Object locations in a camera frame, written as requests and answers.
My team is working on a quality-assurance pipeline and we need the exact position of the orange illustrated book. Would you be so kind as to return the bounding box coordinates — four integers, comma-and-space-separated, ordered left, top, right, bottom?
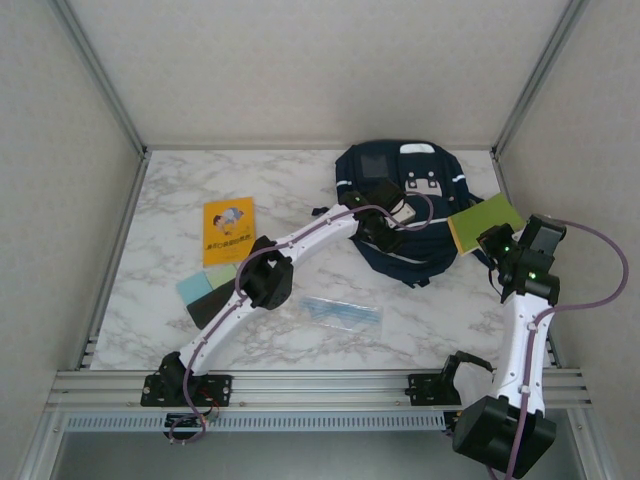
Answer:
202, 196, 258, 267

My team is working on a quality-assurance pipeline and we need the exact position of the aluminium frame post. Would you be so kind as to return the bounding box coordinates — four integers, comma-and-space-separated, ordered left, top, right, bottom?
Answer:
52, 0, 150, 157
491, 0, 592, 157

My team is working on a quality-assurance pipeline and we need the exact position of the navy blue backpack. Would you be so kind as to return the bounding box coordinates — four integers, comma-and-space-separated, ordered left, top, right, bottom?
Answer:
312, 140, 502, 291

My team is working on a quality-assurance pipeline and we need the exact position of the aluminium side table rail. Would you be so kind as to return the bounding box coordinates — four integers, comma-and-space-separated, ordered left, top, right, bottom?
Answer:
78, 149, 151, 372
491, 149, 560, 370

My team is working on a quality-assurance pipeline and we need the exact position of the green notebook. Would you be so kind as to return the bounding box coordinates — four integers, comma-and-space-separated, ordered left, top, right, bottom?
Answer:
447, 193, 527, 258

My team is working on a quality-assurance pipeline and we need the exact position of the light blue sticky notepad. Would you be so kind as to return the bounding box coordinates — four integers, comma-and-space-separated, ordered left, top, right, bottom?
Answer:
175, 271, 217, 308

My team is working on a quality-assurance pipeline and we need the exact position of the black pencil case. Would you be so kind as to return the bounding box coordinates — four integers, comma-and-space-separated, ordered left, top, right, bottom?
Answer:
186, 280, 240, 331

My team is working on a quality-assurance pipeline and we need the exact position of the aluminium back frame bar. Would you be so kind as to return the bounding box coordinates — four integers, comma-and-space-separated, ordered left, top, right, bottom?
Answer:
144, 143, 496, 153

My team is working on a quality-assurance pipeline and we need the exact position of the clear plastic ruler pack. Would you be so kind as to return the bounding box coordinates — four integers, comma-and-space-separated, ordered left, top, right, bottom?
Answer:
294, 294, 386, 337

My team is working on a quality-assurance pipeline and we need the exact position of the white slotted cable duct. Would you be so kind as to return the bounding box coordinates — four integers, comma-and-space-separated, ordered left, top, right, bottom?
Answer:
64, 412, 448, 433

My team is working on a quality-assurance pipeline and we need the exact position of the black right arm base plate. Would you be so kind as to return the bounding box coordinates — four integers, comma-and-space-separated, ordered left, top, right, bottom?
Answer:
407, 372, 464, 407

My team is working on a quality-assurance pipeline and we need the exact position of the aluminium mounting rail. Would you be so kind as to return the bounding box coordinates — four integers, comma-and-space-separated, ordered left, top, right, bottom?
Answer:
44, 368, 594, 413

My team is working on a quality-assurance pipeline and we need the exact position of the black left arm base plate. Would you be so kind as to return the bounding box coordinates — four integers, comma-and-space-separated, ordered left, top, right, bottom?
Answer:
140, 374, 235, 408

